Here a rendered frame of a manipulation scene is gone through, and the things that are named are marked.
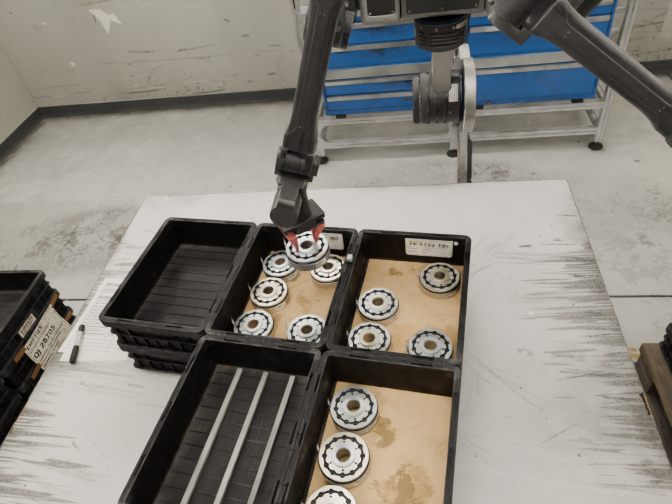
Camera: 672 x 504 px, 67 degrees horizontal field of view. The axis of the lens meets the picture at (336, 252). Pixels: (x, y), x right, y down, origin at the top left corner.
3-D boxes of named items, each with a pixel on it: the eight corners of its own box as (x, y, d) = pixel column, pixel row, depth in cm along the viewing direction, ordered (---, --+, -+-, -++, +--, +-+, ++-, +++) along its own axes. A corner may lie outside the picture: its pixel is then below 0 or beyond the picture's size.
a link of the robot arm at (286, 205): (322, 152, 103) (280, 142, 103) (314, 188, 95) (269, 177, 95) (312, 195, 112) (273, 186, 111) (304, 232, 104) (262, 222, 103)
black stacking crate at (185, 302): (180, 245, 163) (168, 218, 156) (266, 251, 156) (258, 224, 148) (116, 347, 137) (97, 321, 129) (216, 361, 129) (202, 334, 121)
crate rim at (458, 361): (360, 234, 142) (359, 228, 140) (471, 241, 134) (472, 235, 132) (325, 354, 115) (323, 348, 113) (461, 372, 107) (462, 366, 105)
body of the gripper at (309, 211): (326, 218, 114) (321, 193, 109) (286, 238, 112) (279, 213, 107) (313, 203, 119) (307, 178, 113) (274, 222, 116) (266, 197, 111)
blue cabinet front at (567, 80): (461, 105, 297) (466, 5, 258) (593, 96, 285) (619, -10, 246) (462, 108, 295) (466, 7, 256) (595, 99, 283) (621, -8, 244)
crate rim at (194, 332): (170, 222, 157) (167, 216, 155) (260, 228, 149) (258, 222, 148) (99, 325, 130) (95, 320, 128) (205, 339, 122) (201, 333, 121)
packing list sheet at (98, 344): (100, 278, 174) (99, 277, 173) (163, 277, 170) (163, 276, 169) (52, 360, 150) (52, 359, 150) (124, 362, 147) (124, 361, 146)
